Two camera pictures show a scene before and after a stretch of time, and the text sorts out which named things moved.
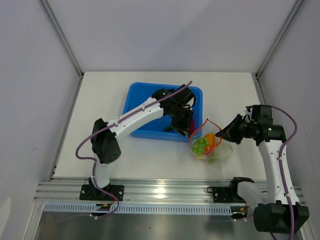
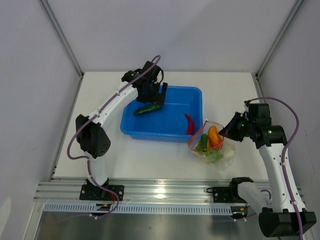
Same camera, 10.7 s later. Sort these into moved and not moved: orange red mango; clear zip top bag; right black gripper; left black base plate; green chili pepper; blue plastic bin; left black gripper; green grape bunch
Moved: green chili pepper; orange red mango; green grape bunch; left black gripper
Not moved: left black base plate; clear zip top bag; right black gripper; blue plastic bin
